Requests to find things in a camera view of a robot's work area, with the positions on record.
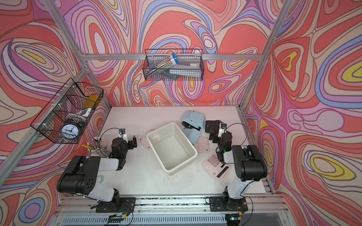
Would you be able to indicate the grey white box in basket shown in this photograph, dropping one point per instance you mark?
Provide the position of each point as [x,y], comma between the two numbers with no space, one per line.
[186,68]

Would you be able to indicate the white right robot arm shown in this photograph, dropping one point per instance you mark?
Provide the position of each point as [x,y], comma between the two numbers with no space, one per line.
[249,167]

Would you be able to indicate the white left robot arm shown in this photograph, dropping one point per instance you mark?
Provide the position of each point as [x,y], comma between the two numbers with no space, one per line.
[81,177]

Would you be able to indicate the white device in basket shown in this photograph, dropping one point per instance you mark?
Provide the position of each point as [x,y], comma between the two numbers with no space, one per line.
[85,112]

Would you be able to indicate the clear tape roll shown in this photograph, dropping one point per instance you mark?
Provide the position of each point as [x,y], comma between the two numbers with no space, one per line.
[100,178]

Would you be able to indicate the black wire basket back wall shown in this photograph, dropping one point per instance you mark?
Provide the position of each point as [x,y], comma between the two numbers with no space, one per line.
[194,55]

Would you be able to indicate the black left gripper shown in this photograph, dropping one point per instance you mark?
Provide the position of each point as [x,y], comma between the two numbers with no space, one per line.
[130,146]

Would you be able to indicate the black wire basket left wall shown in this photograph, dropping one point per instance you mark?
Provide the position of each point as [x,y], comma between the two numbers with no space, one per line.
[67,101]

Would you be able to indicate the black wire basket wall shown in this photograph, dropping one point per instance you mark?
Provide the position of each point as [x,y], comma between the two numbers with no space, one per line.
[194,55]
[67,101]

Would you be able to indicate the white plastic storage box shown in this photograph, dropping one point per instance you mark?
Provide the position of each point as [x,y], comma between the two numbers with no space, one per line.
[171,147]

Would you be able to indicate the black alarm clock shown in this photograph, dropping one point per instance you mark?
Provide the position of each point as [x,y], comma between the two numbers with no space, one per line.
[72,129]

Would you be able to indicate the yellow item in basket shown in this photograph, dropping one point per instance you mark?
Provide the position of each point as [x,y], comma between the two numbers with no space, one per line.
[91,101]

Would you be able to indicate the light blue calculator upside down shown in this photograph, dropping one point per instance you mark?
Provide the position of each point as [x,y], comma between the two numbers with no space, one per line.
[194,118]

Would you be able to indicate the pink calculator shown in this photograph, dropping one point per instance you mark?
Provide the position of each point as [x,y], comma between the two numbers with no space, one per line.
[143,140]
[202,145]

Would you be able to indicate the black calculator upside down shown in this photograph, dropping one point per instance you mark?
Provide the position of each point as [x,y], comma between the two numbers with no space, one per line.
[212,126]

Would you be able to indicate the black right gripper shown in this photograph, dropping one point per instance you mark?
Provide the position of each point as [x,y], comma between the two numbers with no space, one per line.
[215,136]

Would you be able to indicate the light blue calculator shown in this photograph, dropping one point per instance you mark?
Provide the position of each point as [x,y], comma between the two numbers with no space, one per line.
[194,118]
[193,135]

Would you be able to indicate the green circuit board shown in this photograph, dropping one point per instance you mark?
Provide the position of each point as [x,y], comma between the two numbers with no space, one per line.
[116,218]

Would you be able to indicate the pink calculator face up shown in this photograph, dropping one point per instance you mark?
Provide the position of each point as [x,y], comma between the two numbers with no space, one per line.
[215,168]

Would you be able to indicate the clear pen cup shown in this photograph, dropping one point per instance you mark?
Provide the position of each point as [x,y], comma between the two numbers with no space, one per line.
[96,148]

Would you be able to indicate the clear tube of pencils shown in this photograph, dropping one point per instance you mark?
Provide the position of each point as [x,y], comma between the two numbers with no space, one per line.
[157,66]

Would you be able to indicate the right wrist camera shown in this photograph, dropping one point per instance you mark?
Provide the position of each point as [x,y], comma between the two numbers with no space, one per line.
[222,129]

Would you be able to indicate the black calculator under blue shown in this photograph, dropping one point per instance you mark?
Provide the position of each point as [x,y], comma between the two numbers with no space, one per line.
[189,126]

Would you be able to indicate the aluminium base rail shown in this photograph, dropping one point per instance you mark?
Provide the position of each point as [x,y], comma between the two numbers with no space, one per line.
[176,210]

